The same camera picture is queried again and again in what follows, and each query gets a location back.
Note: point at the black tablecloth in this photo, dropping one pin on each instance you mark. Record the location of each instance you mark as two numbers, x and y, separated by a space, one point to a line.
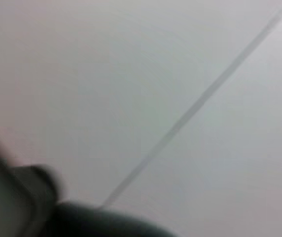
106 222

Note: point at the grey towel with black trim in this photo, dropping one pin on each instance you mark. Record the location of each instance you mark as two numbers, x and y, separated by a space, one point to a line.
5 197

